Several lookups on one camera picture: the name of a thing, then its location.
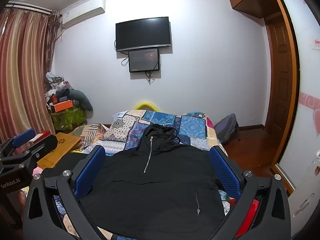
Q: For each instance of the black zip hoodie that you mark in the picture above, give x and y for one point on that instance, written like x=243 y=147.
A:
x=150 y=192

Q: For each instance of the white wardrobe sliding door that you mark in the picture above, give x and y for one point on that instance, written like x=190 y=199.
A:
x=307 y=105

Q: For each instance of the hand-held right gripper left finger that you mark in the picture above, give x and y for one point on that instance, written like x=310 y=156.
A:
x=90 y=173

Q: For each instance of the striped pale cloth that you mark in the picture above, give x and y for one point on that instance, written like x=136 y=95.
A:
x=92 y=132

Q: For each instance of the small wooden folding table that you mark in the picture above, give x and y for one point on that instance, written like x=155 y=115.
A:
x=62 y=146

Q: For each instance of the pink cloth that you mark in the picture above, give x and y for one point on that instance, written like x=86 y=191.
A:
x=38 y=171

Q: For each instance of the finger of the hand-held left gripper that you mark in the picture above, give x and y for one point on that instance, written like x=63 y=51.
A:
x=43 y=143
x=23 y=138

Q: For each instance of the wall-mounted black television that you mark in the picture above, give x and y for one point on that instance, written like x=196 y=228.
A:
x=143 y=33

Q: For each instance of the grey backpack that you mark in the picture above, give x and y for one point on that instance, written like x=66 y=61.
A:
x=227 y=128

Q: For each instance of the patchwork printed blanket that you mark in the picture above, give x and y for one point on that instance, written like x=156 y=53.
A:
x=192 y=127

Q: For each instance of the striped pink curtain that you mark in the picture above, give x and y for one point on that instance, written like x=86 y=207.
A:
x=22 y=75

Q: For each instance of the white air conditioner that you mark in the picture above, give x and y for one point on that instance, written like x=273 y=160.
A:
x=82 y=11

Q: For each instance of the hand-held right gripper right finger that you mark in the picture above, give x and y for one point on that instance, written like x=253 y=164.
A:
x=225 y=171

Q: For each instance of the brown wooden door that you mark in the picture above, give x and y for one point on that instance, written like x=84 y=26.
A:
x=280 y=80

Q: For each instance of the orange box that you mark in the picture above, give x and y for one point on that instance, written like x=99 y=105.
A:
x=63 y=105

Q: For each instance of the small black wall monitor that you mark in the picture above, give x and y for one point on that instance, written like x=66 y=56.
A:
x=144 y=60

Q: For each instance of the red cloth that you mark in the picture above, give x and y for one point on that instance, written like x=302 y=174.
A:
x=248 y=212

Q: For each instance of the pile of clutter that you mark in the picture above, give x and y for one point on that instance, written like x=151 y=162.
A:
x=56 y=87

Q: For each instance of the dark green cushion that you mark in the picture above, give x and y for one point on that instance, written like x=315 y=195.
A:
x=81 y=98

